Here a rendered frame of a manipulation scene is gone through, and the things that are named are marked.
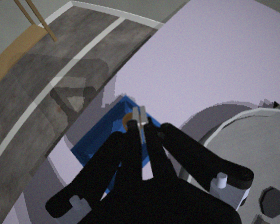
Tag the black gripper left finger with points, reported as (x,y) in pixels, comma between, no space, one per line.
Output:
(74,201)

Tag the grey round turning table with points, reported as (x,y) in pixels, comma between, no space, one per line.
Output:
(253,142)

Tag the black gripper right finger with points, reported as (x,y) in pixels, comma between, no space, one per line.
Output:
(229,181)

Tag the bronze ring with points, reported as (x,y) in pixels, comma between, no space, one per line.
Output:
(126,118)

